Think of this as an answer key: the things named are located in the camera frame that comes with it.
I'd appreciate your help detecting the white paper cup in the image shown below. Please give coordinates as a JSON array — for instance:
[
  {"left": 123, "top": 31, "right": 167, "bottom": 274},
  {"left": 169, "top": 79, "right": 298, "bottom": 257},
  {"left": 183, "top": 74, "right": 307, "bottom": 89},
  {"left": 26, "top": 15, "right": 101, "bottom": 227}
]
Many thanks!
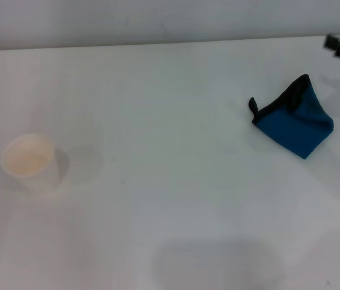
[{"left": 1, "top": 134, "right": 63, "bottom": 195}]

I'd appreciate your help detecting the blue rag with black trim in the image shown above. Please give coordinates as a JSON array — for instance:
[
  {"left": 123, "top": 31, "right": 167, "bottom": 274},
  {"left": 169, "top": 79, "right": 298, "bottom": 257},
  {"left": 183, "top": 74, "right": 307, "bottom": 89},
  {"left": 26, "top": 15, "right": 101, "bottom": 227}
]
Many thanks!
[{"left": 248, "top": 74, "right": 335, "bottom": 160}]

